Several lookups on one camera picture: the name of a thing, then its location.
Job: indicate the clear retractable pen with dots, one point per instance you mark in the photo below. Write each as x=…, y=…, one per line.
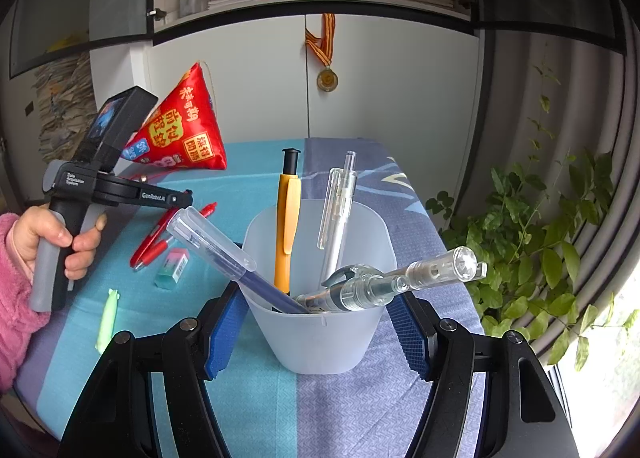
x=336, y=218

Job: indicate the thick clear pen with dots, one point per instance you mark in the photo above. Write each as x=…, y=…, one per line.
x=440, y=268
x=350, y=295

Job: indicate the gold medal with striped ribbon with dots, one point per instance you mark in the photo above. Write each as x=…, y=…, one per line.
x=327, y=79

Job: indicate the grey curtain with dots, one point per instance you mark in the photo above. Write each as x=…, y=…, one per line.
x=575, y=102

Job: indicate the tall stack of papers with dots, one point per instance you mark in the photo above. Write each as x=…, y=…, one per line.
x=65, y=107

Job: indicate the white shelf cabinet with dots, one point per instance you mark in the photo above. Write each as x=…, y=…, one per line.
x=390, y=87

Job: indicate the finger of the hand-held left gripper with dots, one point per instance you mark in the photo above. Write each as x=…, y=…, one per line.
x=186, y=198

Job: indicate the pink and green eraser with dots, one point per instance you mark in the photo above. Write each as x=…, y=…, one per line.
x=172, y=268

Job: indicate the person's left hand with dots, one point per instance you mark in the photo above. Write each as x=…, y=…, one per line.
x=35, y=230

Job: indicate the person's left forearm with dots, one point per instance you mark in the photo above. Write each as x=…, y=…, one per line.
x=17, y=318

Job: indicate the orange pen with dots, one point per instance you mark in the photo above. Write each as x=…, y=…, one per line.
x=287, y=218

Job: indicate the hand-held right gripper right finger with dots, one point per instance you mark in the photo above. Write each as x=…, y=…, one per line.
x=411, y=338

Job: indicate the black wall socket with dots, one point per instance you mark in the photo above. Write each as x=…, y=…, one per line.
x=29, y=108

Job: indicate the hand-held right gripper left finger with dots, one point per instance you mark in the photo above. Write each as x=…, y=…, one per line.
x=225, y=333

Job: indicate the translucent white cup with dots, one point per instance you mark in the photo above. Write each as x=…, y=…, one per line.
x=320, y=343

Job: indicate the green fish shaped pen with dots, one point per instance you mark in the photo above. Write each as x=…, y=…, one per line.
x=107, y=320

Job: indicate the green leafy plant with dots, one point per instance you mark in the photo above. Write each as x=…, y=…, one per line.
x=525, y=238

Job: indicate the clear capped blue ink pen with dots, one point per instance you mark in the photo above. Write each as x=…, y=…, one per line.
x=215, y=243

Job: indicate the red pyramid cushion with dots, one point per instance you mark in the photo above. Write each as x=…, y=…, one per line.
x=185, y=127

